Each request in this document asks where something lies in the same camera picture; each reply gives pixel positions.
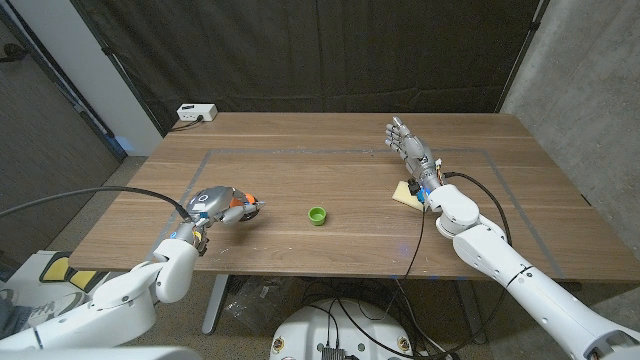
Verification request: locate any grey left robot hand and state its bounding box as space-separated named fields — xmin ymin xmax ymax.
xmin=185 ymin=185 xmax=266 ymax=226

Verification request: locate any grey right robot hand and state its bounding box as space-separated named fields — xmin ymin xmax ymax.
xmin=384 ymin=116 xmax=444 ymax=192

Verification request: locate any orange push button black base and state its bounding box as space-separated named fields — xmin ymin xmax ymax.
xmin=228 ymin=194 xmax=261 ymax=222

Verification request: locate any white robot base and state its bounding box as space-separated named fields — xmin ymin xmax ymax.
xmin=269 ymin=298 xmax=415 ymax=360

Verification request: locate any yellow sponge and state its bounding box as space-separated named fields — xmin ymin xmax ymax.
xmin=391 ymin=180 xmax=425 ymax=212

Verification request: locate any white power outlet box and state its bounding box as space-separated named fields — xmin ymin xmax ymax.
xmin=176 ymin=103 xmax=219 ymax=123

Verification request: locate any white table leg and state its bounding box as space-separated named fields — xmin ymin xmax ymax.
xmin=201 ymin=273 xmax=230 ymax=335

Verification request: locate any clear plastic bag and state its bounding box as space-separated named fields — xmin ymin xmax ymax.
xmin=224 ymin=276 xmax=297 ymax=332

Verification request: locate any black backdrop curtain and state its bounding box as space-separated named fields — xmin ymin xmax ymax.
xmin=69 ymin=0 xmax=551 ymax=136

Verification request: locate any yellow and black floor pad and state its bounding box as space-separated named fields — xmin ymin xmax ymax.
xmin=38 ymin=251 xmax=109 ymax=292

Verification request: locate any white sneaker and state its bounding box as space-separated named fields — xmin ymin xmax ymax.
xmin=23 ymin=291 xmax=87 ymax=327

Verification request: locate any blue jeans leg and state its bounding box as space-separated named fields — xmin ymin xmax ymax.
xmin=0 ymin=294 xmax=34 ymax=341

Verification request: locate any thin black hanging cable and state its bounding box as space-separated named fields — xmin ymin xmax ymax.
xmin=403 ymin=205 xmax=427 ymax=279

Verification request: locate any black right arm cable loop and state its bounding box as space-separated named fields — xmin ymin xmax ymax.
xmin=443 ymin=171 xmax=514 ymax=247

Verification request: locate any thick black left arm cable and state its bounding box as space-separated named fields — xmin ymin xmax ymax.
xmin=0 ymin=185 xmax=194 ymax=222

